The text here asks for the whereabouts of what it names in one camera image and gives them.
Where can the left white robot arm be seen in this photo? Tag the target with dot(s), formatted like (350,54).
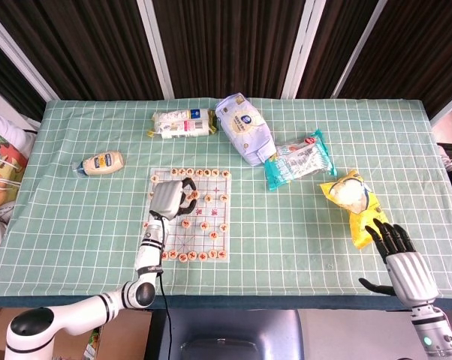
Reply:
(79,307)

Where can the blue-white wipes pack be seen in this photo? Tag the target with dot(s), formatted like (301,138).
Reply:
(244,131)

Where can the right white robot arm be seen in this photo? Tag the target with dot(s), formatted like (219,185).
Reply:
(432,333)

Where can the white snack packet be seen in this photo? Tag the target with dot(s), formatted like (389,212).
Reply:
(184,129)

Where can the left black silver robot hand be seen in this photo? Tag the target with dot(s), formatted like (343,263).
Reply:
(167,198)

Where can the teal snack bag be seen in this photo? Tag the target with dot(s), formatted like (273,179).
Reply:
(301,159)

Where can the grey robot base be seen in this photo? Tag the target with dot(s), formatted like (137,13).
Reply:
(229,333)

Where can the yellow snack bag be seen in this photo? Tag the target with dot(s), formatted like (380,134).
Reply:
(355,202)

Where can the brown cardboard box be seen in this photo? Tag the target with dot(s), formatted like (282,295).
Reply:
(128,333)

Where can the mayonnaise squeeze bottle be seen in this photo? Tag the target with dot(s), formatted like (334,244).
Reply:
(104,163)

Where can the round wooden chess piece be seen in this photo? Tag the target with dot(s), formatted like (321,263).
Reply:
(213,235)
(190,171)
(185,224)
(215,172)
(225,173)
(222,255)
(194,195)
(165,255)
(173,254)
(202,256)
(174,171)
(150,195)
(145,225)
(182,257)
(204,225)
(181,171)
(208,197)
(223,227)
(207,172)
(212,254)
(198,172)
(223,197)
(155,178)
(192,256)

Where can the white partition frame post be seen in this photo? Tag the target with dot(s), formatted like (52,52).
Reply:
(19,62)
(357,48)
(155,48)
(451,107)
(303,48)

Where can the Chinese chess board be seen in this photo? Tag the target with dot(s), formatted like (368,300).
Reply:
(211,213)

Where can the person in white printed shirt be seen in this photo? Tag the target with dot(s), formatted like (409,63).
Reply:
(2,161)

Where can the green checked tablecloth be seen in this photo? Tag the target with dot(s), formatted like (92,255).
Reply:
(286,232)

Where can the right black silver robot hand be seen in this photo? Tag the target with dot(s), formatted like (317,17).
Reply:
(411,279)

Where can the white pack blue logo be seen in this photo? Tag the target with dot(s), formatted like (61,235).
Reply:
(181,114)

